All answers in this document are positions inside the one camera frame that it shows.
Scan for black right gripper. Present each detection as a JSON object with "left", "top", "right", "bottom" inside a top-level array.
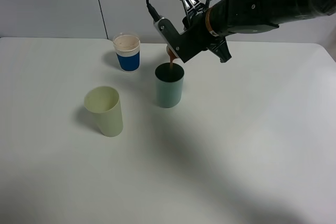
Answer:
[{"left": 179, "top": 0, "right": 232, "bottom": 63}]

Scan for clear drink bottle pink label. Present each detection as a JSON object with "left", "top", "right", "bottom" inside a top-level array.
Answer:
[{"left": 166, "top": 46, "right": 178, "bottom": 65}]

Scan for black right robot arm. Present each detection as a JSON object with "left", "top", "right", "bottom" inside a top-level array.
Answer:
[{"left": 180, "top": 0, "right": 335, "bottom": 62}]

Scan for teal plastic cup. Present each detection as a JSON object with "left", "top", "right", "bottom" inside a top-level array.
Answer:
[{"left": 155, "top": 62, "right": 184, "bottom": 108}]

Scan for blue paper cup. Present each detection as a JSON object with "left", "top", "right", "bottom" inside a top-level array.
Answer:
[{"left": 112, "top": 33, "right": 141, "bottom": 72}]

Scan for pale green plastic cup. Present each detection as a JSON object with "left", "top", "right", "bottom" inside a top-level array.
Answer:
[{"left": 84, "top": 86, "right": 123, "bottom": 137}]

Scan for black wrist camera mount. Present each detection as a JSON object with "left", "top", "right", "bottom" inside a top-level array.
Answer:
[{"left": 154, "top": 17, "right": 207, "bottom": 63}]

